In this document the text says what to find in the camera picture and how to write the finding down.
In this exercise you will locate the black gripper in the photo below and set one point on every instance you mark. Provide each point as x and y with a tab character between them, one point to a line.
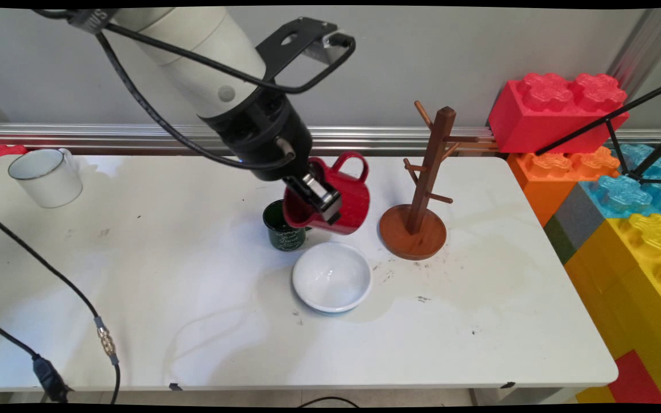
261	135

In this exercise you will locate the red enamel mug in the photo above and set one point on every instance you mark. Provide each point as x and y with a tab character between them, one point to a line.
353	201

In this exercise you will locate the dark green mug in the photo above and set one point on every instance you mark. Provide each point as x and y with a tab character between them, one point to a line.
282	235

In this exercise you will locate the white bowl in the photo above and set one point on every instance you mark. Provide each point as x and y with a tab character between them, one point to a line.
332	275

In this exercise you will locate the brown wooden mug tree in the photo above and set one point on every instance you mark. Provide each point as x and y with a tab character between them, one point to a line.
425	172

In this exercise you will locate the big orange toy brick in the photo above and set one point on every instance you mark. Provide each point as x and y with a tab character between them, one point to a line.
543	183

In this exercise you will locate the big red toy brick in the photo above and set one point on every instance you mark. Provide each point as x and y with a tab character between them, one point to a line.
537	117

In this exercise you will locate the big green toy brick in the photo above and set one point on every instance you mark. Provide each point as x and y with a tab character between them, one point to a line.
560	241

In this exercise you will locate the white enamel mug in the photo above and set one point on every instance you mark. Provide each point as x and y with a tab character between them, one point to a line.
49	180

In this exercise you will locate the black velcro band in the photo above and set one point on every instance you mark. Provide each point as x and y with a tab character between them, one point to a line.
89	17

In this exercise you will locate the big blue toy brick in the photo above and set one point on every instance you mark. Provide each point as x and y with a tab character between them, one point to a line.
623	195

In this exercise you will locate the black tripod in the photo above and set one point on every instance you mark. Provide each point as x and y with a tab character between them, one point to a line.
617	117

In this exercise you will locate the big yellow toy brick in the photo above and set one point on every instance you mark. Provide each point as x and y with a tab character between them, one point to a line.
623	287

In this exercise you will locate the slanted aluminium profile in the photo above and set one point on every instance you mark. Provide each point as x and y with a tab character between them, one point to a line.
643	46

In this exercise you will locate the flat red toy brick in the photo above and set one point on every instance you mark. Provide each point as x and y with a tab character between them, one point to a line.
634	381

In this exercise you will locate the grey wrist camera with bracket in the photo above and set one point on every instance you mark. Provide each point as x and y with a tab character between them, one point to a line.
302	43

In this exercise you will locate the horizontal aluminium rail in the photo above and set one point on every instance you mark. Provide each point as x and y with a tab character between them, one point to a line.
107	137

